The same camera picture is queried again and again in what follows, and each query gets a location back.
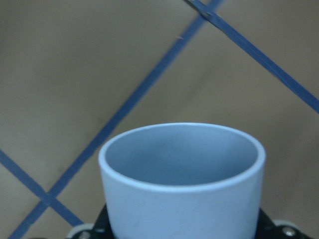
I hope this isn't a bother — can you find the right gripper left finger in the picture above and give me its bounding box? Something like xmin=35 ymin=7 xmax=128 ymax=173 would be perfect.
xmin=66 ymin=205 xmax=112 ymax=239

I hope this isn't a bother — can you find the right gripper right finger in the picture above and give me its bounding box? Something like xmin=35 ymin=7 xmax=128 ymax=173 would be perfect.
xmin=255 ymin=209 xmax=311 ymax=239

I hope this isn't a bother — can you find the light blue cup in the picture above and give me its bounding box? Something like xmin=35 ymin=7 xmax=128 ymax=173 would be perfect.
xmin=98 ymin=123 xmax=266 ymax=239

